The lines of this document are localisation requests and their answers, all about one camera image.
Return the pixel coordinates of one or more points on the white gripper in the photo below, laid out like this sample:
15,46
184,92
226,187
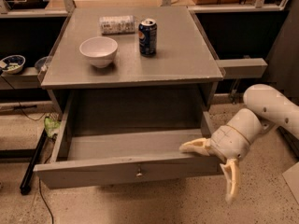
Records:
230,142

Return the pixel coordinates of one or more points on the grey top drawer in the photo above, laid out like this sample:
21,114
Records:
110,137

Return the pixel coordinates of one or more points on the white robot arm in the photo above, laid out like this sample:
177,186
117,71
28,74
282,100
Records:
265,106

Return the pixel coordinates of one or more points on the grey drawer cabinet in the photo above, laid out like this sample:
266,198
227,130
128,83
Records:
182,59

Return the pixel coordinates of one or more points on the blue pepsi can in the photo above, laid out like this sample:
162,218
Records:
147,31

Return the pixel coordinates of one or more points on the white ceramic bowl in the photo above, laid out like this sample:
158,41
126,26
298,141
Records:
99,51

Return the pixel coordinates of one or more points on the green chip bag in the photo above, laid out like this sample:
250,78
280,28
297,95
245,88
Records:
51,126

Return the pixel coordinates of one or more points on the lying clear plastic bottle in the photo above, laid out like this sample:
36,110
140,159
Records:
117,25

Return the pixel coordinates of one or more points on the black metal bar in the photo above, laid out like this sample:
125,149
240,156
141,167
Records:
25,187

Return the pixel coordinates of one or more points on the small grey bowl on shelf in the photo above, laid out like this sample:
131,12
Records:
43,64

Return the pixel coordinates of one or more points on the blue white bowl on shelf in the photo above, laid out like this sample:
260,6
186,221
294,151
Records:
12,64

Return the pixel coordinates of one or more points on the grey low shelf rail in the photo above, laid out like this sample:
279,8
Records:
242,68

